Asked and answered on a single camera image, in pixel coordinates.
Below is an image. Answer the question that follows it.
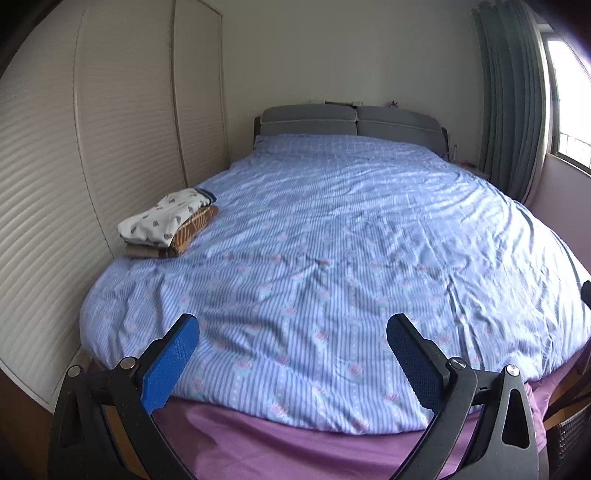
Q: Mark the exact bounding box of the dark wicker basket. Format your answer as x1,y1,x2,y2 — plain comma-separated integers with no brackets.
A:
547,405,591,480

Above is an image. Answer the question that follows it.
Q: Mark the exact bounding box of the green curtain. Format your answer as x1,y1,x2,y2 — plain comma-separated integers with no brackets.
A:
472,1,551,204

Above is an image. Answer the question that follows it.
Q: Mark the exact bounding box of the blue striped floral duvet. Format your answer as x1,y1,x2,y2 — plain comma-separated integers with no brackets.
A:
80,135,590,435

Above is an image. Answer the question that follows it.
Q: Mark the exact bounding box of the beige louvered wardrobe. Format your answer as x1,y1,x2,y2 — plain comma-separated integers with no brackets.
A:
1,1,228,410

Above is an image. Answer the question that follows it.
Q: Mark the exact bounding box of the white patterned polo shirt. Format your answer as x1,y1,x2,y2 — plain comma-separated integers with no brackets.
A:
117,188,216,248

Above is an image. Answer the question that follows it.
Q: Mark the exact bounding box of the grey padded headboard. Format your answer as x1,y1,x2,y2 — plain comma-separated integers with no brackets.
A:
252,103,450,160

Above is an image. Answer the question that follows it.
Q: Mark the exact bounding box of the purple bed sheet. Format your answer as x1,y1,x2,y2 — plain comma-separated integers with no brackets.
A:
151,359,569,480

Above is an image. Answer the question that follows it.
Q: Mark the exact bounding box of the window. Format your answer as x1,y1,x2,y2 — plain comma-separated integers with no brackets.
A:
543,33,590,172

